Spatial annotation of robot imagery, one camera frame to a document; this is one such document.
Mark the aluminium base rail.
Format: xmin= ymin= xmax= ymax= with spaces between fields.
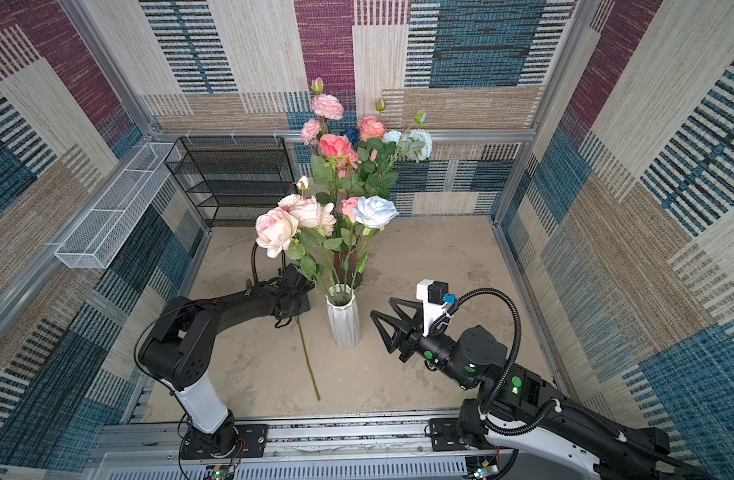
xmin=96 ymin=410 xmax=524 ymax=480

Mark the eucalyptus and pale flower stem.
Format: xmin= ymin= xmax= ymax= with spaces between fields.
xmin=382 ymin=109 xmax=433 ymax=163

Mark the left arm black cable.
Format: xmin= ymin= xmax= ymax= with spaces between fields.
xmin=249 ymin=239 xmax=287 ymax=286

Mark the white wire mesh tray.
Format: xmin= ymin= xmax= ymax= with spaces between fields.
xmin=55 ymin=142 xmax=173 ymax=269

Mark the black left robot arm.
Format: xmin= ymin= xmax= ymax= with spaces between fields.
xmin=135 ymin=264 xmax=314 ymax=458

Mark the black wire mesh shelf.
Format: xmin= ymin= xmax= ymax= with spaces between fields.
xmin=164 ymin=136 xmax=297 ymax=228

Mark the large pale pink rose stem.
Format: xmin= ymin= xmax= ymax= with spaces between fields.
xmin=340 ymin=197 xmax=364 ymax=246

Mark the large blush rose stem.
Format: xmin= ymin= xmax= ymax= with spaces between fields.
xmin=287 ymin=197 xmax=345 ymax=290

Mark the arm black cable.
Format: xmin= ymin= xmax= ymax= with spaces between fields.
xmin=429 ymin=287 xmax=704 ymax=480
xmin=249 ymin=239 xmax=287 ymax=286

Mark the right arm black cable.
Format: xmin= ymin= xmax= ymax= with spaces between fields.
xmin=429 ymin=287 xmax=704 ymax=480

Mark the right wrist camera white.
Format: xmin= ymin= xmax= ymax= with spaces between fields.
xmin=416 ymin=279 xmax=457 ymax=336

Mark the pink carnation stem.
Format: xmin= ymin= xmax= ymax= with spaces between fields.
xmin=300 ymin=77 xmax=345 ymax=146

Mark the red ribbed glass vase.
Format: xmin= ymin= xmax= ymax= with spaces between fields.
xmin=333 ymin=251 xmax=363 ymax=288

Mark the magenta rose stem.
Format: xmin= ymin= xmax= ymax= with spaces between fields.
xmin=319 ymin=134 xmax=360 ymax=178

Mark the pink rose stem with bud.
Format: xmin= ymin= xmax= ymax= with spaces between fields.
xmin=357 ymin=98 xmax=387 ymax=142

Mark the cream white rose stem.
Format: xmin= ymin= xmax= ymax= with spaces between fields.
xmin=255 ymin=206 xmax=335 ymax=295

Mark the cream double rose stem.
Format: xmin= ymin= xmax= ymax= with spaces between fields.
xmin=278 ymin=191 xmax=338 ymax=287

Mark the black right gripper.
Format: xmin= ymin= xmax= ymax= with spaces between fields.
xmin=370 ymin=297 xmax=475 ymax=390

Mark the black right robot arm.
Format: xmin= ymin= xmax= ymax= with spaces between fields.
xmin=370 ymin=298 xmax=710 ymax=479

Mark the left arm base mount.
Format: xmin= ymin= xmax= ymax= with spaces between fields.
xmin=179 ymin=411 xmax=269 ymax=460

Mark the blue artificial rose stem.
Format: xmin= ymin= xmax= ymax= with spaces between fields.
xmin=343 ymin=128 xmax=360 ymax=144

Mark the white ribbed ceramic vase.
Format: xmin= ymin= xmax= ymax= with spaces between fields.
xmin=326 ymin=284 xmax=361 ymax=349

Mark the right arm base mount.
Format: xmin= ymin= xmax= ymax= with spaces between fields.
xmin=426 ymin=400 xmax=492 ymax=452

